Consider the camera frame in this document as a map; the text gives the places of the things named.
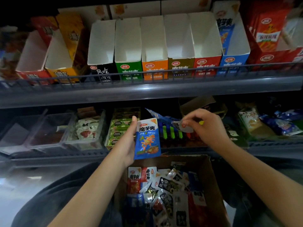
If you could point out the olive paper display box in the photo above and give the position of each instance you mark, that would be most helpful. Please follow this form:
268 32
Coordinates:
178 37

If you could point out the red paper display box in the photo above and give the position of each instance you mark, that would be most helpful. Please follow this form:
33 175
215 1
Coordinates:
204 35
32 57

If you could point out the white box with snack print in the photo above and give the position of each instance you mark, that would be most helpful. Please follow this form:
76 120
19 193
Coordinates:
87 12
135 9
184 5

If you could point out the brown cardboard carton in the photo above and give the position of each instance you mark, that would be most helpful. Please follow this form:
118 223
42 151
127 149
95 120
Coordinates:
213 177

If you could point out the grey lower shelf with rail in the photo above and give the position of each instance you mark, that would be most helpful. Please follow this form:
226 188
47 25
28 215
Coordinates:
59 156

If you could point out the pile of mixed snack packets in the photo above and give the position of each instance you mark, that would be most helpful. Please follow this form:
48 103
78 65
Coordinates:
165 196

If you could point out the person's left forearm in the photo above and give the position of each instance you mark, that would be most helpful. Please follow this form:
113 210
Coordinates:
92 191

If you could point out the white and red snack packets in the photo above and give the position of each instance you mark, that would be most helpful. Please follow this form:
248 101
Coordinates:
86 128

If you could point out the person's right thumb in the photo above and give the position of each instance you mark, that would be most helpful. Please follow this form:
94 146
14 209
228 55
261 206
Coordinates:
187 123

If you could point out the yellow paper display box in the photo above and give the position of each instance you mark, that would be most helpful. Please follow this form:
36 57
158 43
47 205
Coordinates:
58 56

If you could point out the yellow snack packets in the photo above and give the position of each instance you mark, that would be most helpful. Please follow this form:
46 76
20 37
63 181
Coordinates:
71 33

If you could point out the black paper display box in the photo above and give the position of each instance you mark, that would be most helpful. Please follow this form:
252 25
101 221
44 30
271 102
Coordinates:
101 44

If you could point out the blurred brown snack packets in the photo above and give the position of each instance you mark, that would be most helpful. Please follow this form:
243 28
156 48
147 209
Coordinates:
9 54

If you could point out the person's left thumb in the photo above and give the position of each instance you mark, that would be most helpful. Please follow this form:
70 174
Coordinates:
134 127

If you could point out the grey shelf with rail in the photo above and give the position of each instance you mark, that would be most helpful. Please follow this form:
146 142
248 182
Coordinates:
59 156
151 88

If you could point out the green paper display box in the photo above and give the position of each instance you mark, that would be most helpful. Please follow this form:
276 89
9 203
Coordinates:
128 42

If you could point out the open brown cardboard box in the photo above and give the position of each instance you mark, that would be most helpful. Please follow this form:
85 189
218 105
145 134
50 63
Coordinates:
198 103

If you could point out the person's left hand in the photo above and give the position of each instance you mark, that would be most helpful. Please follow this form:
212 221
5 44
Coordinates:
125 148

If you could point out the orange paper display box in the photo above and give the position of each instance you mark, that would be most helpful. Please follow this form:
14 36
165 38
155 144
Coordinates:
153 40

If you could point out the dark box with green sticks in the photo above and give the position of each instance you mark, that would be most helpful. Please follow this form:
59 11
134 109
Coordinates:
172 137

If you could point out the stack of green snack packets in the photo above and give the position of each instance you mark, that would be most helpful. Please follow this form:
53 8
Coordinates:
118 126

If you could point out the grey upper shelf with rail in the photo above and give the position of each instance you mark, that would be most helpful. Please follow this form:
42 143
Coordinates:
151 88

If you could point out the blue snack bags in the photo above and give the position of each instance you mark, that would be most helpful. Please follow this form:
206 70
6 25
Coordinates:
284 122

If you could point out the person's dark clothing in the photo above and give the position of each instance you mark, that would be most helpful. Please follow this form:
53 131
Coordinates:
61 193

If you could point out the blue snack packet squid print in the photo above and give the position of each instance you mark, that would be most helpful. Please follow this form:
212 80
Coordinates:
148 139

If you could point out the blue and white snack packet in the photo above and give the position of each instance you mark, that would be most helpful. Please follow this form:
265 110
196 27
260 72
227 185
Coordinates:
224 23

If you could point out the beige snack bag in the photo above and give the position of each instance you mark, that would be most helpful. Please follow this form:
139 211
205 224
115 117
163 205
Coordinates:
252 121

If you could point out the person's right hand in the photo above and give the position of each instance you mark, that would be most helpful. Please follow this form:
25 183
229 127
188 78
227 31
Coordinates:
209 128

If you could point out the red spicy strip packets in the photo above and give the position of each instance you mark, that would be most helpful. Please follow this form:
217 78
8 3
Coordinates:
267 28

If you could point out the blue paper display box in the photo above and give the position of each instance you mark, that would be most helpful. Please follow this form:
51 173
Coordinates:
238 42

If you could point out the person's right forearm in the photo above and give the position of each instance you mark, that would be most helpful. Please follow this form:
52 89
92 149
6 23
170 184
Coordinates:
258 177

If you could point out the clear plastic bin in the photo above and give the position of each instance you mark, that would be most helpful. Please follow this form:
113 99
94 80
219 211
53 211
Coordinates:
87 144
51 130
16 132

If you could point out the large red display box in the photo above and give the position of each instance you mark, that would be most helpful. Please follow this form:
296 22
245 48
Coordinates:
272 56

